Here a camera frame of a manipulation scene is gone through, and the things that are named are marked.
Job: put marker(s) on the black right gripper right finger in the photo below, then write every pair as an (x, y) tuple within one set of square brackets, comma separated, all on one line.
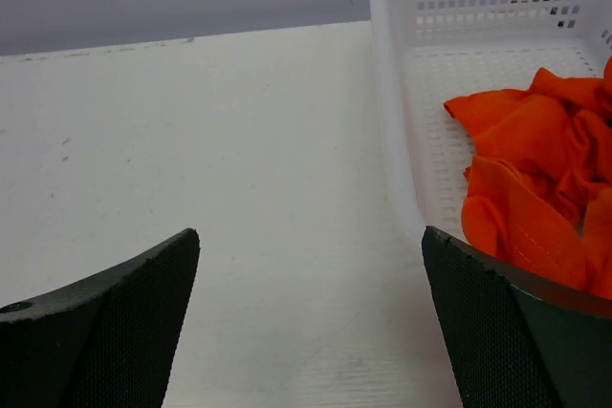
[(515, 339)]

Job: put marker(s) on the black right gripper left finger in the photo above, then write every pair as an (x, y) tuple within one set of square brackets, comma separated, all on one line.
[(107, 340)]

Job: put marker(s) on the orange t shirt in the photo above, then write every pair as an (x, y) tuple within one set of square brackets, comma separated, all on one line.
[(539, 183)]

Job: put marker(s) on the white plastic laundry basket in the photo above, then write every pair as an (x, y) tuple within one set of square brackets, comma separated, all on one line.
[(429, 51)]

